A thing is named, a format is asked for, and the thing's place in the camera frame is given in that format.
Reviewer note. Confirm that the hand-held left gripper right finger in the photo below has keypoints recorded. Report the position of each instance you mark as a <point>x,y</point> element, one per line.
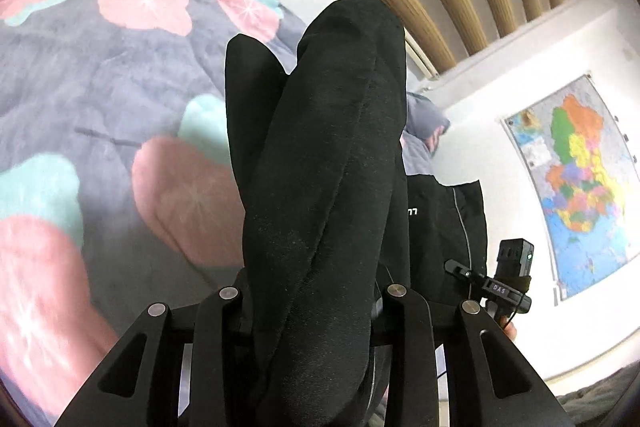
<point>402,312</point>

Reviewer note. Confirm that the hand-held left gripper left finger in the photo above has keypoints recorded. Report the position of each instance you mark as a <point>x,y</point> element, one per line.
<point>225,309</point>

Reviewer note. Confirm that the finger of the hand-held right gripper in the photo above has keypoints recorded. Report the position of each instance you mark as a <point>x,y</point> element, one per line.
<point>466,273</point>

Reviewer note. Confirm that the black jacket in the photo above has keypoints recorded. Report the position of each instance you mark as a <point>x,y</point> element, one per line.
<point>325,167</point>

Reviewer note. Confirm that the dark grey cloth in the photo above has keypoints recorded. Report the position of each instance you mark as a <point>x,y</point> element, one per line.
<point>605,394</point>

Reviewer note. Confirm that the grey floral blanket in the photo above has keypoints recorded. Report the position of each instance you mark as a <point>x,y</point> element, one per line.
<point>100,82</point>

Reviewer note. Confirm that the colourful wall map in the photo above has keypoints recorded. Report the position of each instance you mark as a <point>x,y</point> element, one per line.
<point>580,187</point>

